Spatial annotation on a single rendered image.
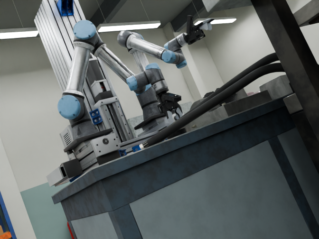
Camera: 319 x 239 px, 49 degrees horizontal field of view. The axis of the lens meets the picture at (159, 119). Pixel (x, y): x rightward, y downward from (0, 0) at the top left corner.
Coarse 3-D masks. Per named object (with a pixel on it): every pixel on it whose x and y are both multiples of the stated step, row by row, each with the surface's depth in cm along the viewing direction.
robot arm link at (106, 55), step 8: (96, 48) 200; (104, 48) 201; (96, 56) 205; (104, 56) 200; (112, 56) 200; (112, 64) 200; (120, 64) 199; (120, 72) 199; (128, 72) 199; (144, 88) 198
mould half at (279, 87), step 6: (276, 78) 166; (282, 78) 166; (264, 84) 171; (270, 84) 169; (276, 84) 167; (282, 84) 165; (288, 84) 168; (264, 90) 172; (270, 90) 170; (276, 90) 168; (282, 90) 166; (288, 90) 166; (276, 96) 168
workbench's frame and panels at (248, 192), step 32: (224, 128) 118; (256, 128) 127; (288, 128) 134; (128, 160) 100; (160, 160) 107; (192, 160) 111; (224, 160) 117; (256, 160) 123; (288, 160) 129; (64, 192) 131; (96, 192) 104; (128, 192) 99; (160, 192) 104; (192, 192) 108; (224, 192) 113; (256, 192) 118; (288, 192) 124; (96, 224) 114; (128, 224) 96; (160, 224) 101; (192, 224) 105; (224, 224) 109; (256, 224) 115; (288, 224) 120
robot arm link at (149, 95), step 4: (148, 84) 226; (148, 88) 224; (152, 88) 229; (144, 92) 223; (148, 92) 224; (152, 92) 226; (140, 96) 224; (144, 96) 223; (148, 96) 223; (152, 96) 224; (140, 100) 225; (144, 100) 223; (148, 100) 223; (152, 100) 223; (156, 100) 226; (140, 104) 227; (144, 104) 223
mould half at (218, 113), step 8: (240, 96) 159; (248, 96) 145; (256, 96) 147; (264, 96) 149; (192, 104) 155; (232, 104) 140; (240, 104) 142; (248, 104) 144; (256, 104) 145; (208, 112) 148; (216, 112) 142; (224, 112) 139; (232, 112) 139; (200, 120) 153; (208, 120) 148; (216, 120) 144
